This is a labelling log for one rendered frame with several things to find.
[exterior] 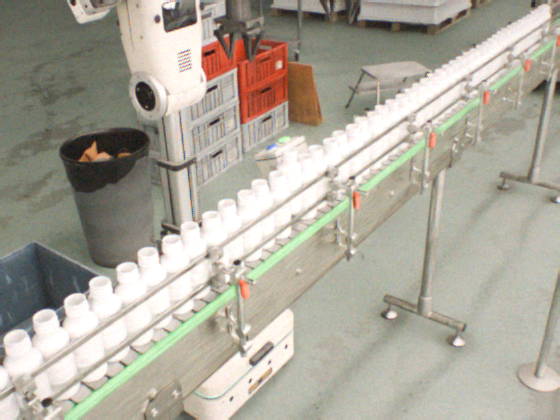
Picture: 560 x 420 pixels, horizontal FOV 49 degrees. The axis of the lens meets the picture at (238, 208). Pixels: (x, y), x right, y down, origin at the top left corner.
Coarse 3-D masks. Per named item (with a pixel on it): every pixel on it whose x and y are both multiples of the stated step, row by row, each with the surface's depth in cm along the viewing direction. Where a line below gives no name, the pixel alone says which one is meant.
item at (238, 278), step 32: (544, 32) 273; (544, 64) 280; (480, 96) 212; (416, 128) 183; (480, 128) 217; (352, 192) 150; (352, 224) 156; (32, 384) 94; (32, 416) 96; (64, 416) 93
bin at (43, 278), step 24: (0, 264) 157; (24, 264) 163; (48, 264) 163; (72, 264) 154; (0, 288) 159; (24, 288) 165; (48, 288) 170; (72, 288) 160; (0, 312) 161; (24, 312) 167; (0, 336) 163
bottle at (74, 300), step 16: (64, 304) 103; (80, 304) 102; (64, 320) 105; (80, 320) 103; (96, 320) 105; (80, 336) 103; (96, 336) 106; (80, 352) 105; (96, 352) 107; (80, 368) 107
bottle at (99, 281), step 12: (96, 288) 106; (108, 288) 107; (96, 300) 107; (108, 300) 108; (120, 300) 110; (96, 312) 107; (108, 312) 107; (120, 324) 110; (108, 336) 110; (120, 336) 111; (108, 348) 111; (108, 360) 112
